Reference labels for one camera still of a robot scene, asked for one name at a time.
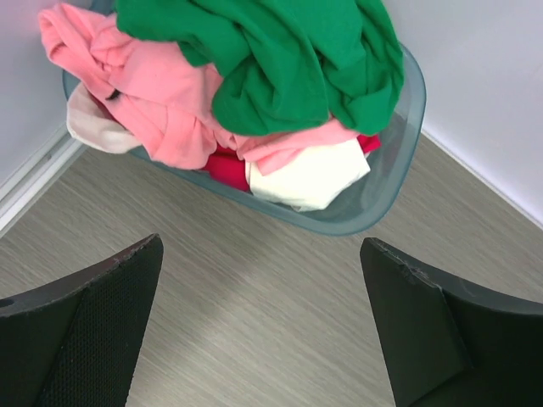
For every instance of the red t-shirt in basket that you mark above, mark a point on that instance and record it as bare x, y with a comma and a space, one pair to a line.
225, 167

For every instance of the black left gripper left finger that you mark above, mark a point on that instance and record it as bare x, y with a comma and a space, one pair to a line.
76, 341

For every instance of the green t-shirt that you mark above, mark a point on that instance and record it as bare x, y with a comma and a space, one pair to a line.
285, 65

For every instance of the aluminium frame rail left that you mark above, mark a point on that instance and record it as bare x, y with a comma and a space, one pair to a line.
36, 175

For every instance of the white t-shirt in basket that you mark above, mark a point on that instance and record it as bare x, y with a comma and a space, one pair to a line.
313, 179

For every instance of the cream t-shirt in basket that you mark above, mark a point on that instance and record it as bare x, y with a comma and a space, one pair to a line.
89, 122

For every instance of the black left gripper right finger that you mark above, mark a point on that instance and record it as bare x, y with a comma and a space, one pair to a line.
447, 341

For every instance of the pink t-shirt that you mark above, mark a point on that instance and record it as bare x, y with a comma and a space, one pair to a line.
159, 97

